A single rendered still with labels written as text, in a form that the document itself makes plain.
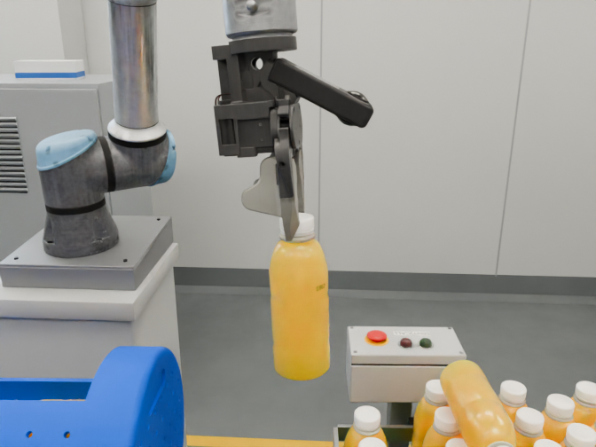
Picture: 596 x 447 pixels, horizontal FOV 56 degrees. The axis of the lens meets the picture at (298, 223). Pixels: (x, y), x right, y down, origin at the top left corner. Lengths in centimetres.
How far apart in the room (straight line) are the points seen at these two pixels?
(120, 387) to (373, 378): 48
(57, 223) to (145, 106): 29
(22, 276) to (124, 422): 59
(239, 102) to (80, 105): 176
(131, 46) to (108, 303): 47
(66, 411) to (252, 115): 40
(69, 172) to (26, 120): 129
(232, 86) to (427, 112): 289
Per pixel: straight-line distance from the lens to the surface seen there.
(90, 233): 119
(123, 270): 113
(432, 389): 95
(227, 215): 361
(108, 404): 71
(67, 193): 117
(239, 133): 59
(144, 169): 118
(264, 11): 58
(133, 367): 74
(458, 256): 373
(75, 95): 233
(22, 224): 257
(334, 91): 58
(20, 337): 124
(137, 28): 108
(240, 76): 60
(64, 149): 115
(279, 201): 59
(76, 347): 120
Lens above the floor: 163
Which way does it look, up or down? 19 degrees down
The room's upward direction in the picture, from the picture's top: straight up
